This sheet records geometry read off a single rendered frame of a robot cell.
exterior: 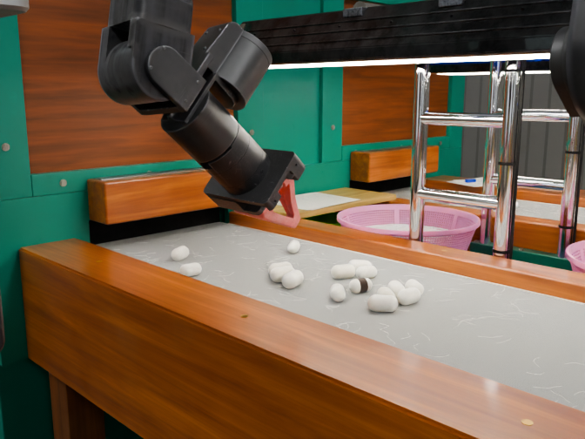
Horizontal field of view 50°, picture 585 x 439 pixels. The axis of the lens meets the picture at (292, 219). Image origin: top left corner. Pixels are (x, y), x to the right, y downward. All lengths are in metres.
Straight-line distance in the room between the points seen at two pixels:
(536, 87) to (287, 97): 1.38
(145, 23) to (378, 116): 1.12
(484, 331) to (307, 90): 0.83
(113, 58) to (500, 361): 0.46
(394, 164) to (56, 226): 0.84
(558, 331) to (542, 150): 1.83
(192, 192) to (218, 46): 0.55
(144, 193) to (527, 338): 0.65
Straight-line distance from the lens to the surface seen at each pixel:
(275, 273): 0.87
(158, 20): 0.57
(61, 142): 1.09
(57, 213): 1.08
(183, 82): 0.57
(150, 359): 0.77
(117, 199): 1.06
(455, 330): 0.74
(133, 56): 0.55
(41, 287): 1.01
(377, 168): 1.52
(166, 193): 1.11
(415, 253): 0.98
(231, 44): 0.63
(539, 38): 0.73
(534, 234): 1.24
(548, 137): 2.55
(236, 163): 0.62
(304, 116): 1.41
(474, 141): 2.69
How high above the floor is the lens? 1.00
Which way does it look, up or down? 11 degrees down
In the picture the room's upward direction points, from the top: straight up
